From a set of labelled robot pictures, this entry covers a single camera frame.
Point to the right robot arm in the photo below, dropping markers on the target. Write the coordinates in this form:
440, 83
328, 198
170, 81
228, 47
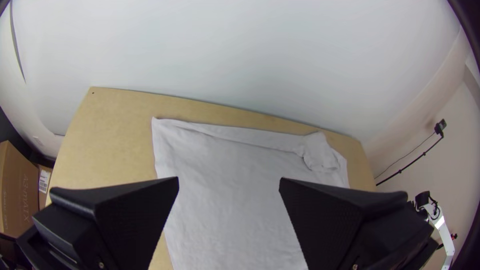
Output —
444, 232

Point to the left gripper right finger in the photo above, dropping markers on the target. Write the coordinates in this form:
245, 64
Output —
348, 228

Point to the grey t-shirt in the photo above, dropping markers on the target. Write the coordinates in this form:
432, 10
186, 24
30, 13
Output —
232, 180

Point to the small black camera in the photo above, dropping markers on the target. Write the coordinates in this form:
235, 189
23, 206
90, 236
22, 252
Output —
440, 126

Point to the large cardboard box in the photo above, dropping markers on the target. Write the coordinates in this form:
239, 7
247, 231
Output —
17, 187

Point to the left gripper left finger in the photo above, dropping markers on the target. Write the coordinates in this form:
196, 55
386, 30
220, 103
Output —
112, 225

